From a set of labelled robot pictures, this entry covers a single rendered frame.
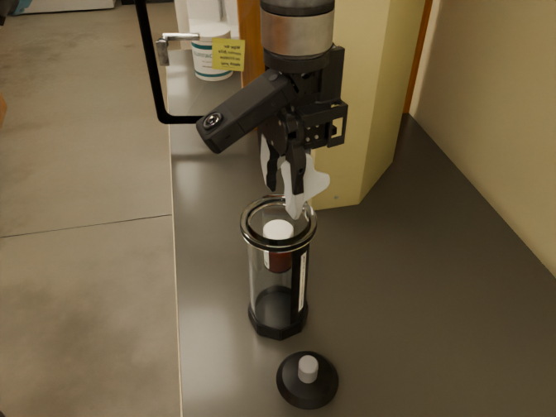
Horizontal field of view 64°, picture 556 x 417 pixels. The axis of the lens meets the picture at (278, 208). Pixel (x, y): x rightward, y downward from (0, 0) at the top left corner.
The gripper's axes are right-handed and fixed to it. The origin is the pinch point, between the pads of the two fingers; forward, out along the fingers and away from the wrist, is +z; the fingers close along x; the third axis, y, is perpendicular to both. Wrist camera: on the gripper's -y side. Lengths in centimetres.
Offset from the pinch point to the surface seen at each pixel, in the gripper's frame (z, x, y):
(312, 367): 19.5, -14.1, -1.9
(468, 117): 16, 24, 64
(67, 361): 120, 79, -53
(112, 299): 119, 101, -32
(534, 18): -11, 15, 62
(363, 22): -13.8, 19.4, 25.3
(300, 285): 14.0, -4.3, 1.5
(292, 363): 22.5, -10.8, -3.2
